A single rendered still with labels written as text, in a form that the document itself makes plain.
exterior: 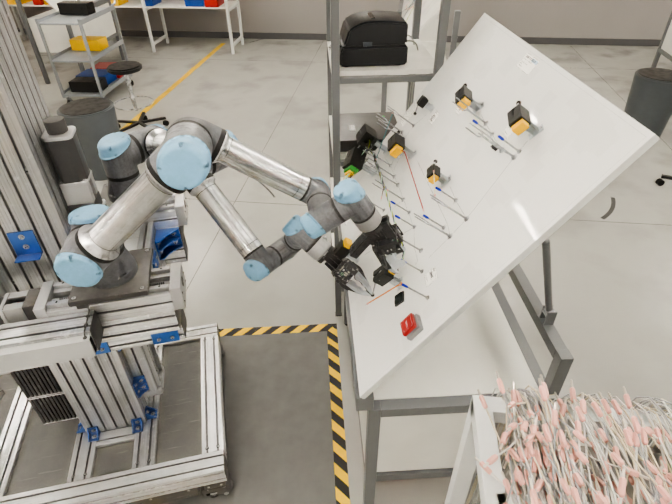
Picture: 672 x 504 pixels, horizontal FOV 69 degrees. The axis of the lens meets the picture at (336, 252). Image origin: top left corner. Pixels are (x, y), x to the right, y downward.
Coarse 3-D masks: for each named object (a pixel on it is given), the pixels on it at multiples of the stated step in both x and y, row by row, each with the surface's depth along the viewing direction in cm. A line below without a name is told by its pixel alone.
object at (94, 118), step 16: (64, 112) 403; (80, 112) 403; (96, 112) 404; (112, 112) 417; (80, 128) 404; (96, 128) 408; (112, 128) 420; (80, 144) 414; (96, 144) 415; (96, 160) 424; (96, 176) 434
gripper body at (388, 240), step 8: (384, 216) 136; (384, 224) 134; (368, 232) 135; (376, 232) 135; (384, 232) 137; (392, 232) 137; (376, 240) 140; (384, 240) 139; (392, 240) 138; (400, 240) 142; (376, 248) 140; (384, 248) 139; (392, 248) 141; (400, 248) 139
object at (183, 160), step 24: (168, 144) 109; (192, 144) 110; (168, 168) 110; (192, 168) 112; (144, 192) 116; (168, 192) 117; (120, 216) 119; (144, 216) 121; (72, 240) 124; (96, 240) 122; (120, 240) 124; (72, 264) 122; (96, 264) 124
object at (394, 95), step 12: (432, 0) 426; (408, 12) 491; (432, 12) 397; (456, 12) 383; (408, 24) 452; (420, 24) 408; (456, 24) 389; (408, 36) 419; (456, 36) 394; (432, 48) 481; (444, 60) 448; (384, 84) 423; (396, 84) 427; (420, 84) 425; (384, 96) 430; (396, 96) 433; (384, 108) 436; (396, 108) 440
